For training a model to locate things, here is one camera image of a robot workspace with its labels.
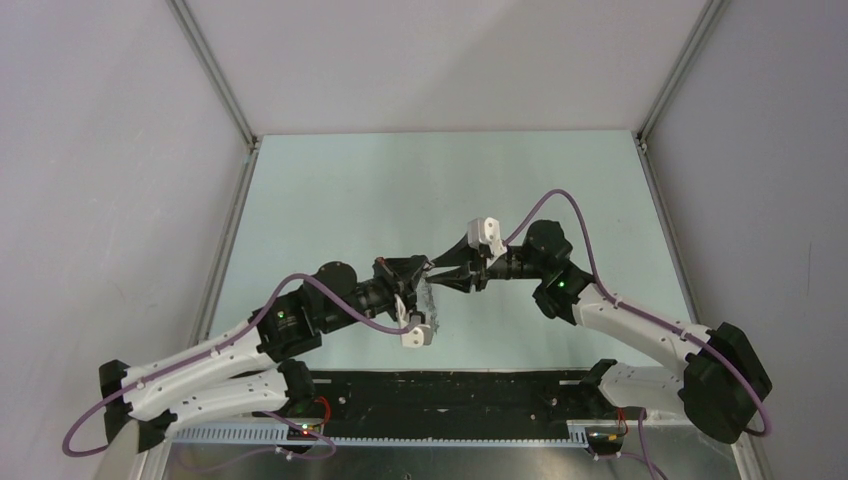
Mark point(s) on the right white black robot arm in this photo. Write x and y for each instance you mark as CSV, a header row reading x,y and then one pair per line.
x,y
712,376

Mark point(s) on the right aluminium frame post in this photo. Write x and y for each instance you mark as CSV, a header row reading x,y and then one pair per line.
x,y
705,24

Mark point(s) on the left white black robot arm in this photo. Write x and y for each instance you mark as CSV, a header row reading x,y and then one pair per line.
x,y
254,367

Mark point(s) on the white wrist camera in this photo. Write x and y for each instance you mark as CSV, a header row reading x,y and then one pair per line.
x,y
418,327
484,236

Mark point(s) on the left aluminium frame post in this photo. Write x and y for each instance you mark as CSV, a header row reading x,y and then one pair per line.
x,y
197,41

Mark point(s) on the grey slotted cable duct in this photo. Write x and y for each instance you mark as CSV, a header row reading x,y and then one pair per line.
x,y
268,434

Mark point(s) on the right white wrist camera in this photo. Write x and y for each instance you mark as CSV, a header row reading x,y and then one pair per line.
x,y
484,236

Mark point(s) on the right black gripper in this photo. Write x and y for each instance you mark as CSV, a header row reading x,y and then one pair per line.
x,y
461,278

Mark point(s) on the aluminium frame post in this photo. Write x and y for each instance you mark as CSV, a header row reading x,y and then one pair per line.
x,y
705,24
197,41

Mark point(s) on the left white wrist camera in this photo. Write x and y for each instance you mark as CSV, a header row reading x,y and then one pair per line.
x,y
418,327

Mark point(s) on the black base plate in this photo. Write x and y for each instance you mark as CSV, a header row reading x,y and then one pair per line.
x,y
542,404

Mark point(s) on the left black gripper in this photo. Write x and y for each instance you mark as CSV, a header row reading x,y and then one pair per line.
x,y
399,276

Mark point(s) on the grey toothed keyring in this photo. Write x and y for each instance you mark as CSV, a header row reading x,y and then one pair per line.
x,y
426,302

